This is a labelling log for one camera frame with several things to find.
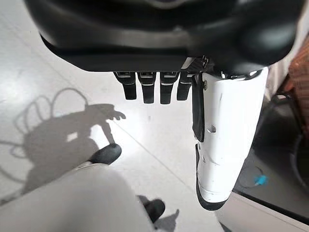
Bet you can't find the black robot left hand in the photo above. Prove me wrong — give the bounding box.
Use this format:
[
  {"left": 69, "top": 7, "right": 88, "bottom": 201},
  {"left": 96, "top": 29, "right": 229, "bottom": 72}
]
[{"left": 24, "top": 0, "right": 305, "bottom": 105}]

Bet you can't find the black shoe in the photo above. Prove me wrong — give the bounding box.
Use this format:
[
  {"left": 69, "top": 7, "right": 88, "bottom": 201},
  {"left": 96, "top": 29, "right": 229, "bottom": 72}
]
[
  {"left": 141, "top": 198, "right": 166, "bottom": 224},
  {"left": 87, "top": 143, "right": 122, "bottom": 165}
]

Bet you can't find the white robot lower leg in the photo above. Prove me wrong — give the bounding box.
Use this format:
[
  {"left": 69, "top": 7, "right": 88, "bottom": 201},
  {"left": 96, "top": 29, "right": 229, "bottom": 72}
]
[{"left": 191, "top": 66, "right": 270, "bottom": 211}]

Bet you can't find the orange mesh basket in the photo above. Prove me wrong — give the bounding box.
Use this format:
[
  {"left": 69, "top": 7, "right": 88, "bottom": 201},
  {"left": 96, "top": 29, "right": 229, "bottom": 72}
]
[{"left": 282, "top": 31, "right": 309, "bottom": 136}]

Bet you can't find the grey trouser leg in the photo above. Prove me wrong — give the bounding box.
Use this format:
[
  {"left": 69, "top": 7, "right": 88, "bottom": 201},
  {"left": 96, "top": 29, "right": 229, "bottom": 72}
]
[{"left": 0, "top": 161, "right": 155, "bottom": 232}]

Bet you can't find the black base platform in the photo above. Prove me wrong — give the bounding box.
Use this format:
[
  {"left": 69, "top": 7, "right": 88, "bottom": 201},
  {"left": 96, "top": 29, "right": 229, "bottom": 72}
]
[{"left": 231, "top": 93, "right": 309, "bottom": 219}]

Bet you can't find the blue cable connector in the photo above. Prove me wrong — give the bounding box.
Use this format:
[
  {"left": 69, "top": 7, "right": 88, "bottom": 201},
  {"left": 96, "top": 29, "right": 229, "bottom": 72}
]
[{"left": 253, "top": 174, "right": 270, "bottom": 187}]

